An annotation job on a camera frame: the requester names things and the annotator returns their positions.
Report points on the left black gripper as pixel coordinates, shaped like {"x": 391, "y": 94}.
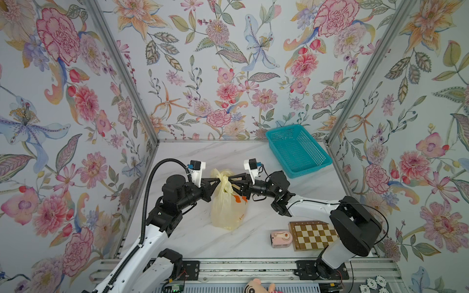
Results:
{"x": 203, "y": 188}

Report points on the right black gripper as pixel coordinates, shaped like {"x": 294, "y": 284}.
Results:
{"x": 247, "y": 185}

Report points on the yellow translucent plastic bag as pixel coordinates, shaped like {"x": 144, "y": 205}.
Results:
{"x": 226, "y": 212}

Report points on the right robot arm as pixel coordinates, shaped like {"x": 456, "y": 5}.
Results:
{"x": 357, "y": 228}

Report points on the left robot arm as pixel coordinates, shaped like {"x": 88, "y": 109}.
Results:
{"x": 157, "y": 228}

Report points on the teal plastic basket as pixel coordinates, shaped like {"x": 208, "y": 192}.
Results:
{"x": 297, "y": 151}

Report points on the wooden checkerboard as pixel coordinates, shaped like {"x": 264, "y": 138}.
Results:
{"x": 312, "y": 235}

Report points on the pink plush toy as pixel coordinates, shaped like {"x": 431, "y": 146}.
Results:
{"x": 256, "y": 286}

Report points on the green circuit board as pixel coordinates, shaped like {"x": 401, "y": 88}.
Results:
{"x": 173, "y": 288}

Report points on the white gear parts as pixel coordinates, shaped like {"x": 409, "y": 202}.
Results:
{"x": 377, "y": 284}

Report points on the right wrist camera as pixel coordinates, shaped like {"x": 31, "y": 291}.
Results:
{"x": 252, "y": 166}

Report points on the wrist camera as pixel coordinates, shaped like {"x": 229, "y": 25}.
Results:
{"x": 196, "y": 169}
{"x": 252, "y": 166}

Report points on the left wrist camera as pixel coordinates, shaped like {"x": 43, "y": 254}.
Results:
{"x": 196, "y": 169}

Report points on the pink toy camera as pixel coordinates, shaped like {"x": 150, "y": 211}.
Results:
{"x": 281, "y": 239}

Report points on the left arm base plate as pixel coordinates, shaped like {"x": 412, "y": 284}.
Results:
{"x": 188, "y": 271}

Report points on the aluminium mounting rail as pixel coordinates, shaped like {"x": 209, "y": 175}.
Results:
{"x": 281, "y": 270}

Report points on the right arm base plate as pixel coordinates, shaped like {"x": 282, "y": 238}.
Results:
{"x": 307, "y": 270}

